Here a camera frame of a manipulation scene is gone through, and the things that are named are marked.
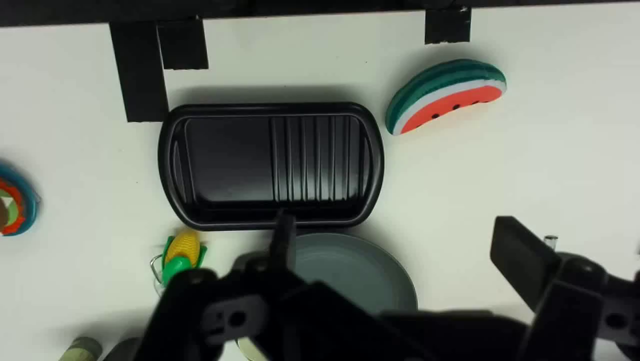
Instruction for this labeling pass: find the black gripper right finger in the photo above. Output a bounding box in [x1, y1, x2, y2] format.
[491, 214, 562, 312]

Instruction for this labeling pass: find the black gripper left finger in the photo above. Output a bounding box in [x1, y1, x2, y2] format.
[269, 207, 298, 269]

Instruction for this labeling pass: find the grey frying pan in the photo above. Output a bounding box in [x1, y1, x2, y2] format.
[233, 231, 421, 317]

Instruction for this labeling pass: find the burger toy on teal plate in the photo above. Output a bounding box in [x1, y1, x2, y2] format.
[0, 163, 41, 237]

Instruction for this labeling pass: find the black ribbed plastic tray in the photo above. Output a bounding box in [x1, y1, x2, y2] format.
[158, 100, 386, 231]

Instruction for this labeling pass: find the green yellow corn toy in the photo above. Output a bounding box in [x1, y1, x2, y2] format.
[150, 229, 208, 288]

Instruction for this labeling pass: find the watermelon slice toy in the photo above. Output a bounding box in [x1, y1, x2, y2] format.
[384, 59, 508, 137]

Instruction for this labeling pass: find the green tin can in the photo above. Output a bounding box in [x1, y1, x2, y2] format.
[58, 334, 107, 361]

